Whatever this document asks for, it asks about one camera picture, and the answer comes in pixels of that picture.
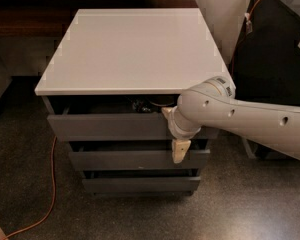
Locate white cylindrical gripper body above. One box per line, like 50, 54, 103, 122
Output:
167, 106, 201, 140

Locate clear plastic water bottle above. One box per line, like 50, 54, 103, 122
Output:
132, 99, 151, 113

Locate grey top drawer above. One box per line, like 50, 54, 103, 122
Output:
47, 94, 221, 142

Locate grey drawer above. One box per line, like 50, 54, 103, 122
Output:
69, 140, 210, 171
47, 94, 221, 142
82, 169, 201, 194

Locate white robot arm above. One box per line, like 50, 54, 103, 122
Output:
162, 76, 300, 163

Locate grey bottom drawer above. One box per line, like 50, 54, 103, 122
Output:
82, 169, 201, 194

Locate grey drawer cabinet white top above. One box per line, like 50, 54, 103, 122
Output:
35, 8, 232, 196

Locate grey middle drawer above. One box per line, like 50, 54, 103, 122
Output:
69, 140, 210, 171

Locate beige ceramic bowl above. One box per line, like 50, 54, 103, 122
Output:
148, 95, 175, 107

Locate dark cabinet at right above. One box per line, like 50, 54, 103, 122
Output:
229, 0, 300, 161

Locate dark wooden bench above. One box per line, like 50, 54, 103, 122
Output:
0, 0, 198, 37

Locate white cable plug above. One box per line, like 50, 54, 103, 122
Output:
244, 12, 253, 35

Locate orange floor cable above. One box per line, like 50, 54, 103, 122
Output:
1, 136, 58, 240

